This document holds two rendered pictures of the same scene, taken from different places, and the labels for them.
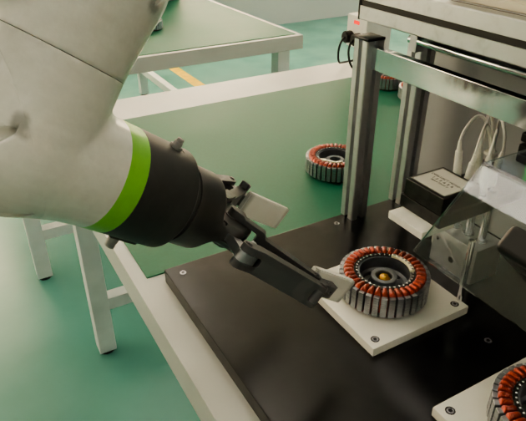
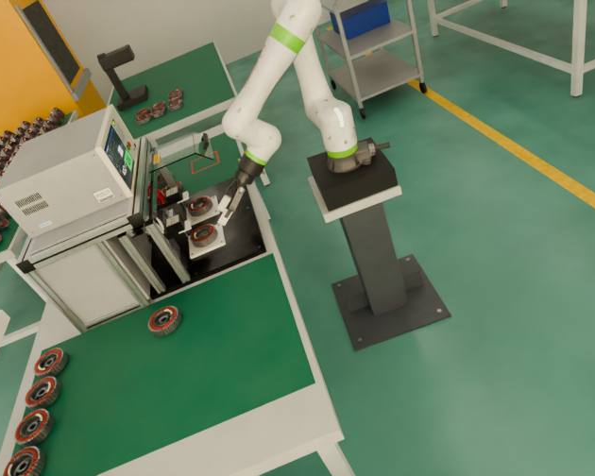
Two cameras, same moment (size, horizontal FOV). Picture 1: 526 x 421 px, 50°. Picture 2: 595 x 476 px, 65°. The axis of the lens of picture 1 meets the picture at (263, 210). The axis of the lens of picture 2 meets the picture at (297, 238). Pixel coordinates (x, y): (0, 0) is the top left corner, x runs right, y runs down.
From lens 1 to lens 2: 211 cm
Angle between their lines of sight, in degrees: 108
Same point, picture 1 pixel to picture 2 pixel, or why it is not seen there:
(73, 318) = not seen: outside the picture
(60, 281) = not seen: outside the picture
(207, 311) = (256, 233)
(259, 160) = (195, 335)
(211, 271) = (249, 247)
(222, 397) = (262, 219)
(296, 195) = (196, 302)
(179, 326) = (266, 236)
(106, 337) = not seen: outside the picture
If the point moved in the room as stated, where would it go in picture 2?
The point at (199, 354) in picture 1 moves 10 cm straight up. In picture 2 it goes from (263, 229) to (254, 210)
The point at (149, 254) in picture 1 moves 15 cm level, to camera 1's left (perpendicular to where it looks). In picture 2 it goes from (269, 263) to (308, 261)
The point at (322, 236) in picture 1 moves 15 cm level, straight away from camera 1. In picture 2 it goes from (205, 265) to (185, 296)
